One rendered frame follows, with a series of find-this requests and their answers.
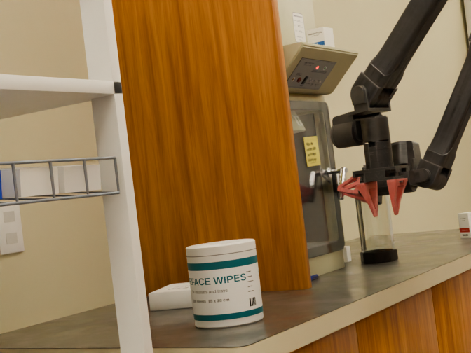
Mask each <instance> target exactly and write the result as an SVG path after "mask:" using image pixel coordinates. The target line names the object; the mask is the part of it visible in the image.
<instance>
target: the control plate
mask: <svg viewBox="0 0 471 353"><path fill-rule="evenodd" d="M335 64H336V62H330V61H324V60H315V59H309V58H304V57H302V58H301V60H300V62H299V63H298V64H297V66H296V68H295V69H294V71H293V72H292V74H291V76H290V77H289V78H288V80H287V86H288V88H303V89H313V90H319V89H320V87H321V85H322V84H323V83H324V81H325V79H326V78H327V77H328V75H329V73H330V72H331V70H332V69H333V68H334V66H335ZM317 66H319V67H318V69H316V67H317ZM325 67H326V69H325V70H323V69H324V68H325ZM306 76H309V77H308V79H307V81H306V82H305V83H304V84H301V83H302V81H303V80H304V78H305V77H306ZM300 77H301V81H300V82H299V83H298V82H297V80H298V78H300ZM293 78H295V79H294V80H293V81H292V79H293ZM310 79H312V82H311V81H309V80H310ZM315 79H316V82H314V80H315ZM319 80H320V81H321V82H318V81H319Z"/></svg>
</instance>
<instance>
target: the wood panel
mask: <svg viewBox="0 0 471 353"><path fill-rule="evenodd" d="M111 3H112V9H113V16H114V27H115V33H116V45H117V51H118V62H119V69H120V75H121V86H122V93H123V104H124V110H125V121H126V128H127V134H128V146H129V152H130V163H131V170H132V181H133V187H134V194H135V205H136V211H137V222H138V228H139V240H140V246H141V253H142V264H143V271H144V282H145V288H146V296H149V293H151V292H153V291H156V290H158V289H161V288H163V287H164V286H167V285H169V284H176V283H184V282H189V271H188V265H187V258H186V248H187V247H189V246H192V245H196V244H204V243H208V242H219V241H225V240H239V239H254V240H255V244H256V251H257V261H258V268H259V279H260V286H261V291H286V290H302V289H309V288H312V283H311V277H310V266H309V260H308V248H307V242H306V231H305V225H304V219H303V207H302V201H301V190H300V184H299V173H298V167H297V161H296V150H295V143H294V133H293V126H292V115H291V109H290V103H289V92H288V86H287V74H286V68H285V57H284V51H283V45H282V34H281V28H280V16H279V10H278V0H111Z"/></svg>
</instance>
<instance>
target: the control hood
mask: <svg viewBox="0 0 471 353"><path fill-rule="evenodd" d="M283 51H284V57H285V68H286V74H287V80H288V78H289V77H290V76H291V74H292V72H293V71H294V69H295V68H296V66H297V64H298V63H299V62H300V60H301V58H302V57H304V58H309V59H315V60H324V61H330V62H336V64H335V66H334V68H333V69H332V70H331V72H330V73H329V75H328V77H327V78H326V79H325V81H324V83H323V84H322V85H321V87H320V89H319V90H313V89H303V88H288V92H289V93H301V94H313V95H328V94H332V93H333V91H334V90H335V88H336V87H337V85H338V84H339V83H340V81H341V79H342V78H343V77H344V75H345V74H346V72H347V70H348V69H349V68H350V66H351V64H352V63H353V62H354V61H355V59H356V57H357V54H358V52H357V51H355V50H347V49H342V48H335V47H331V46H323V45H318V44H314V43H306V42H298V43H293V44H289V45H285V46H283Z"/></svg>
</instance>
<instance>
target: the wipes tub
mask: <svg viewBox="0 0 471 353"><path fill-rule="evenodd" d="M186 258H187V265H188V271H189V282H190V288H191V299H192V305H193V315H194V319H195V325H196V326H197V327H198V328H203V329H216V328H231V327H237V326H244V325H248V324H253V323H256V322H258V321H261V320H262V319H263V318H264V314H263V304H262V298H261V286H260V279H259V268H258V261H257V251H256V244H255V240H254V239H239V240H225V241H219V242H208V243H204V244H196V245H192V246H189V247H187V248H186Z"/></svg>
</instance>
